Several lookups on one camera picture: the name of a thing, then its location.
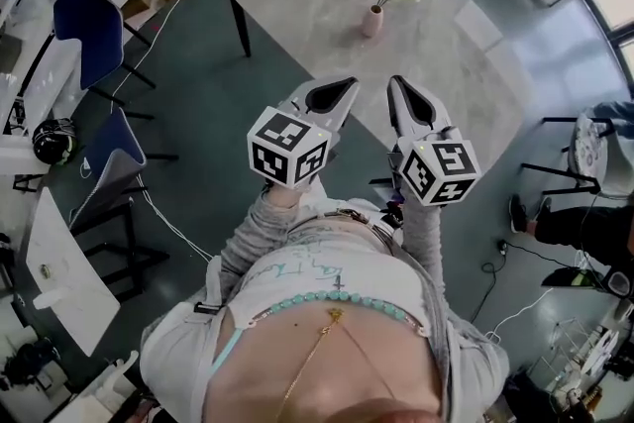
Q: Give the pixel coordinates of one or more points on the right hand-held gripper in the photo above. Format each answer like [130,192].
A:
[441,173]

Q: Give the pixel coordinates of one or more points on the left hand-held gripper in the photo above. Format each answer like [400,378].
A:
[287,153]

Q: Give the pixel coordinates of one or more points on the pink vase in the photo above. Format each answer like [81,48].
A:
[371,22]

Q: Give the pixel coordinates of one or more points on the person's right forearm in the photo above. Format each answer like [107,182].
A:
[421,243]

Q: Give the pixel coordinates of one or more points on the person's left forearm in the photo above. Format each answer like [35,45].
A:
[257,233]

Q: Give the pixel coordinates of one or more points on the person's white trousers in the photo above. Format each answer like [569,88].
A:
[356,205]

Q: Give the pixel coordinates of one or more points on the person's brown belt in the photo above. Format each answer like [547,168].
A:
[356,215]

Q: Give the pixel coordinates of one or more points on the person's white printed top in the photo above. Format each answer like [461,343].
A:
[386,277]

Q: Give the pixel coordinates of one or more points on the patterned cushion chair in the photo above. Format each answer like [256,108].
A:
[587,146]

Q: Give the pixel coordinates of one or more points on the cardboard box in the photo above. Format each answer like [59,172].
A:
[137,6]

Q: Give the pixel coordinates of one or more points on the gray backed chair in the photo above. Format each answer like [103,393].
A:
[116,173]

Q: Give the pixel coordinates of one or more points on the blue chair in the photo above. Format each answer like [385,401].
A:
[89,30]

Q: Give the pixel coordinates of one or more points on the person's bare chest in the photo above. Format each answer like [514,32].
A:
[322,371]

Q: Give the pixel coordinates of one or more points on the black helmet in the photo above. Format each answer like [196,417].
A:
[52,141]

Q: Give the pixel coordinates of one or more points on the white glossy desk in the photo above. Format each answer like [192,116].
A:
[44,79]

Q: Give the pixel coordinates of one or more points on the person's gray cardigan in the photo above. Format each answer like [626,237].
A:
[168,351]

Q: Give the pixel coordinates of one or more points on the small white marble table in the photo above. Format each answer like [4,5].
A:
[69,277]

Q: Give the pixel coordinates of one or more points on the white cylinder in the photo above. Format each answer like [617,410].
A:
[49,299]

